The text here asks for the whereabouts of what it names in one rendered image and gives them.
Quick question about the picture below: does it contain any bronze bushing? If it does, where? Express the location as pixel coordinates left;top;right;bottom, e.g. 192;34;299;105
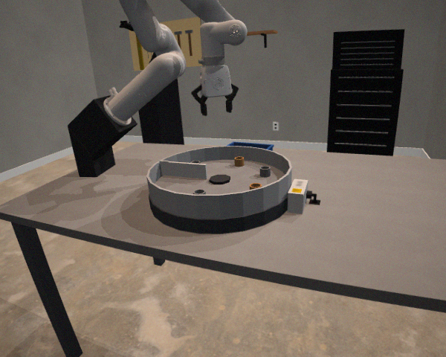
234;157;244;167
250;183;262;190

